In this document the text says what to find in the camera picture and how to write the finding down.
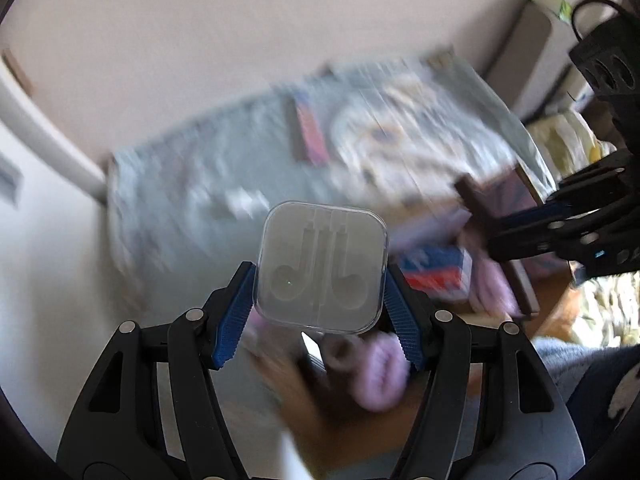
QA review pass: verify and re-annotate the brown stick bar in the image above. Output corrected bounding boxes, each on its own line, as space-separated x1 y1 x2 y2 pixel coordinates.
454 176 499 242

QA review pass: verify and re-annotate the clear earphone case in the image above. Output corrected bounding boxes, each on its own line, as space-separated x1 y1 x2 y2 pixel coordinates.
254 202 388 334

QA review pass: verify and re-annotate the red blue floss pick box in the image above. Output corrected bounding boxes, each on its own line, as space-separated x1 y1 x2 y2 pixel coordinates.
395 245 473 304

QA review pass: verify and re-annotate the yellow green striped blanket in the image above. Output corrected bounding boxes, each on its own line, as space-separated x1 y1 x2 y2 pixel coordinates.
525 110 616 183

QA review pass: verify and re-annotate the beige cosmetic tube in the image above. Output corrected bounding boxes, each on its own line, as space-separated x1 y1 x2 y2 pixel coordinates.
291 91 331 167

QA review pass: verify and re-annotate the grey sofa cushion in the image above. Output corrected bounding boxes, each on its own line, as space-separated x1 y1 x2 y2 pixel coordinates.
484 2 575 122

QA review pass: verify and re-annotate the brown cardboard box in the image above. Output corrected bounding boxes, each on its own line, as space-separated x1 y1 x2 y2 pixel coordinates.
252 260 586 479

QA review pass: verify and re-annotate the floral blue bed sheet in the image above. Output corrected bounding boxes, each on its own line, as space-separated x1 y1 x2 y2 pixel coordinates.
108 51 555 289

